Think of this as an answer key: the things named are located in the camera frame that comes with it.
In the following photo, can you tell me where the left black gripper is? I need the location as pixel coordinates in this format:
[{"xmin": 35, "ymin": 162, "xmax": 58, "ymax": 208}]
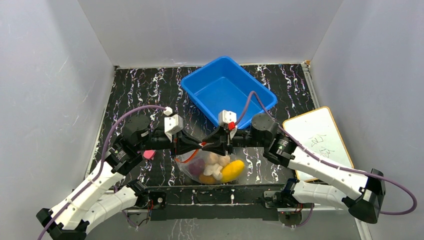
[{"xmin": 137, "ymin": 129, "xmax": 203, "ymax": 158}]

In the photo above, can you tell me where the purple onion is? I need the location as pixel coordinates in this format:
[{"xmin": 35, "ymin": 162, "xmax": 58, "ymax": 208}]
[{"xmin": 188, "ymin": 158, "xmax": 205, "ymax": 178}]

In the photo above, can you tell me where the clear zip top bag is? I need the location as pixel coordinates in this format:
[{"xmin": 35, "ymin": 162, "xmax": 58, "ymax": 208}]
[{"xmin": 174, "ymin": 149, "xmax": 247, "ymax": 185}]

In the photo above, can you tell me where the white mushroom piece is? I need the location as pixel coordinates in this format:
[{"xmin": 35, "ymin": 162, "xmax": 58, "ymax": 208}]
[{"xmin": 203, "ymin": 163, "xmax": 223, "ymax": 181}]

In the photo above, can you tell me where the yellow mango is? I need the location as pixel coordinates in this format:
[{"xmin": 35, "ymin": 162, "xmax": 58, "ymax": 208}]
[{"xmin": 220, "ymin": 160, "xmax": 245, "ymax": 183}]

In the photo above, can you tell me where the orange bell pepper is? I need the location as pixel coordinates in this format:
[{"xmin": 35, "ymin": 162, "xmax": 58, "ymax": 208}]
[{"xmin": 198, "ymin": 174, "xmax": 217, "ymax": 185}]

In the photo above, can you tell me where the blue plastic bin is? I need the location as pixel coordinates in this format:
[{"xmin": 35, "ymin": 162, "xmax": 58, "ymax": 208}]
[{"xmin": 180, "ymin": 56, "xmax": 278, "ymax": 127}]

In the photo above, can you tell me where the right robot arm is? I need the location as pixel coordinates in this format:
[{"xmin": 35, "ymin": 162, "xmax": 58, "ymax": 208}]
[{"xmin": 202, "ymin": 113, "xmax": 386, "ymax": 224}]

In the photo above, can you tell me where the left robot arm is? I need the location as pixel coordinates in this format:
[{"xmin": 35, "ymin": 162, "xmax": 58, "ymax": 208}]
[{"xmin": 36, "ymin": 113, "xmax": 201, "ymax": 240}]

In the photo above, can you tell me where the pink eraser block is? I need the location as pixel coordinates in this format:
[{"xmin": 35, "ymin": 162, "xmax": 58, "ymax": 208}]
[{"xmin": 142, "ymin": 150, "xmax": 156, "ymax": 160}]

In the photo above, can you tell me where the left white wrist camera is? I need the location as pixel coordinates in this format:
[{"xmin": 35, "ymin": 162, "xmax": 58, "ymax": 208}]
[{"xmin": 163, "ymin": 106, "xmax": 184, "ymax": 142}]

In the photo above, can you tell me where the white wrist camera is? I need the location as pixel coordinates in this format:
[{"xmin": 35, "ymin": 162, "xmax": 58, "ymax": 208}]
[
  {"xmin": 218, "ymin": 110, "xmax": 238, "ymax": 140},
  {"xmin": 163, "ymin": 106, "xmax": 184, "ymax": 142}
]

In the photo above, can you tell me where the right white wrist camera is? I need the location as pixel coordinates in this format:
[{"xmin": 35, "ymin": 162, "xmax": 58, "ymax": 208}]
[{"xmin": 218, "ymin": 110, "xmax": 238, "ymax": 140}]

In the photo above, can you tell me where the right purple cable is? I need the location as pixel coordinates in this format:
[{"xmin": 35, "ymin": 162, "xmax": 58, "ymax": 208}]
[{"xmin": 233, "ymin": 90, "xmax": 418, "ymax": 217}]

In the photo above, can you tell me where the purple cable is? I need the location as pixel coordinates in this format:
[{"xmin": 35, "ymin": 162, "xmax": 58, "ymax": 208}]
[
  {"xmin": 37, "ymin": 105, "xmax": 173, "ymax": 240},
  {"xmin": 233, "ymin": 90, "xmax": 418, "ymax": 217}
]

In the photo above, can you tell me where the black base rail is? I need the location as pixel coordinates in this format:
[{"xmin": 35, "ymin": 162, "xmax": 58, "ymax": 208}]
[{"xmin": 115, "ymin": 180, "xmax": 316, "ymax": 223}]

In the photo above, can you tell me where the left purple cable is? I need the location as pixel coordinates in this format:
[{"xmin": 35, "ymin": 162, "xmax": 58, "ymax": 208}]
[{"xmin": 37, "ymin": 105, "xmax": 173, "ymax": 240}]

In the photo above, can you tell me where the white board wooden frame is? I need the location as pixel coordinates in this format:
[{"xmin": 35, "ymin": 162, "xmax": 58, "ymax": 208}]
[{"xmin": 282, "ymin": 106, "xmax": 354, "ymax": 168}]

